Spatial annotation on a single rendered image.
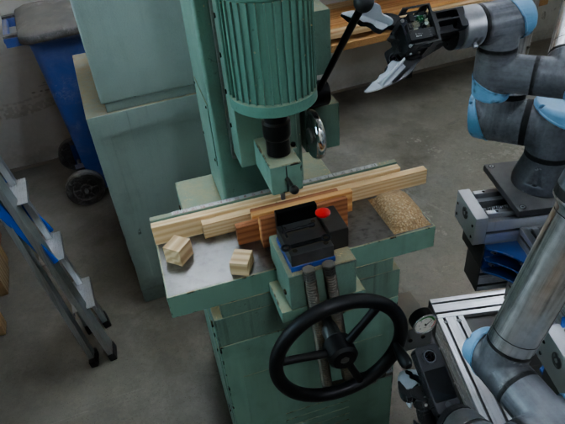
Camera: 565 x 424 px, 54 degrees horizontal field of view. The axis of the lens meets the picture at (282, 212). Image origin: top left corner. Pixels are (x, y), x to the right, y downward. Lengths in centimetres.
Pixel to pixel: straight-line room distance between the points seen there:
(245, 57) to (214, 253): 43
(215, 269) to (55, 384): 125
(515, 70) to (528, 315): 48
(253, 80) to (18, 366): 171
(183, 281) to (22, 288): 168
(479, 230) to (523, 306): 67
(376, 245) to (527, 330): 42
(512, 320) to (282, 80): 56
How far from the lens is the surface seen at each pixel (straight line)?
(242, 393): 143
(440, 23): 105
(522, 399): 94
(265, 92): 104
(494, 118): 148
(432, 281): 244
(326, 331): 114
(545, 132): 148
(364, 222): 127
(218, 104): 132
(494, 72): 116
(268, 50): 101
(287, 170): 117
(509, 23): 113
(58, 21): 278
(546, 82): 116
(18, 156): 367
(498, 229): 157
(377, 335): 144
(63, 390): 229
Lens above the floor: 169
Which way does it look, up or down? 37 degrees down
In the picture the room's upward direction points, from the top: 5 degrees counter-clockwise
